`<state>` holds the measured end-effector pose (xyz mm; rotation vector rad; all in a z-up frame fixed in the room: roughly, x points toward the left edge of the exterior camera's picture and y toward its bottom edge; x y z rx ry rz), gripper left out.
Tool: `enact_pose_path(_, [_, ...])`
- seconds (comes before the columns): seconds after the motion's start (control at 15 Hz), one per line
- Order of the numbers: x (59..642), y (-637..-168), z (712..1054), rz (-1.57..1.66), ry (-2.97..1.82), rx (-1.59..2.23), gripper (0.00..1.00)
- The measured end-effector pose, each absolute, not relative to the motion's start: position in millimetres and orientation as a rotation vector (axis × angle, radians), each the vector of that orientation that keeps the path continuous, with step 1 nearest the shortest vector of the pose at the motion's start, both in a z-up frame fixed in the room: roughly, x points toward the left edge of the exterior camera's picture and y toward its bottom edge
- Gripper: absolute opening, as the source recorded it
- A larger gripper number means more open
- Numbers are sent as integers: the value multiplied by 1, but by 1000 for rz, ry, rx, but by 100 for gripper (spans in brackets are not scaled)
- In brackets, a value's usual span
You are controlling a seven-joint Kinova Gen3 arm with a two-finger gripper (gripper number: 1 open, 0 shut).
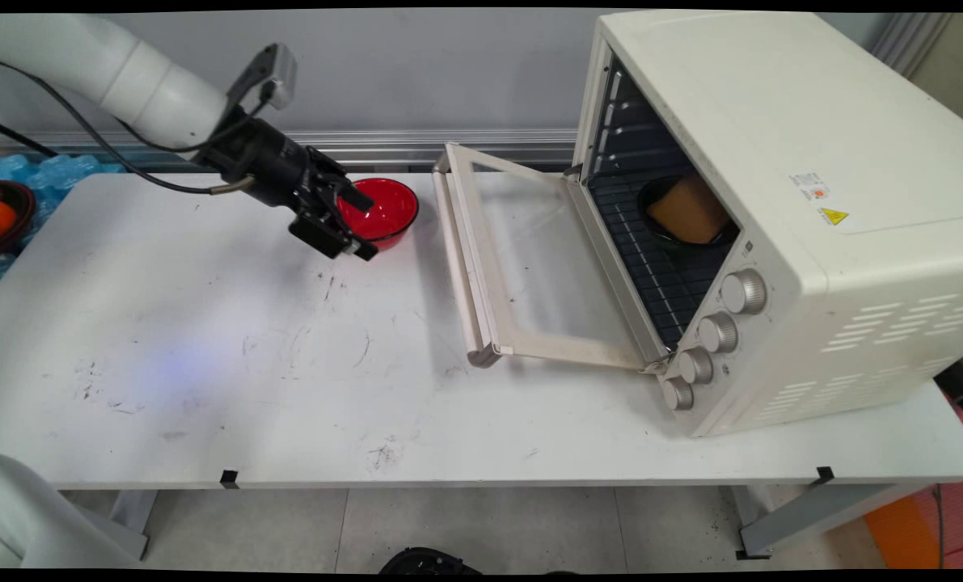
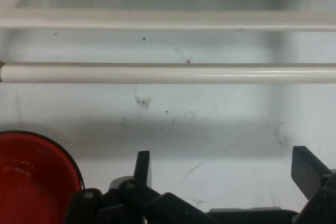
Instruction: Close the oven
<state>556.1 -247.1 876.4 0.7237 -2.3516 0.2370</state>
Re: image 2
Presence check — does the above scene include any glass oven door with handle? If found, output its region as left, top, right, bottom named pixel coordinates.
left=0, top=0, right=336, bottom=84

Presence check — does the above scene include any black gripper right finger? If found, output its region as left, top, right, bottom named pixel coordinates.
left=291, top=145, right=336, bottom=224

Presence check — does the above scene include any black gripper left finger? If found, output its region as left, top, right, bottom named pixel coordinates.
left=65, top=150, right=218, bottom=224

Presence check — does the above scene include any red plastic bowl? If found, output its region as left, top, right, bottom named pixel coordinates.
left=0, top=131, right=85, bottom=224

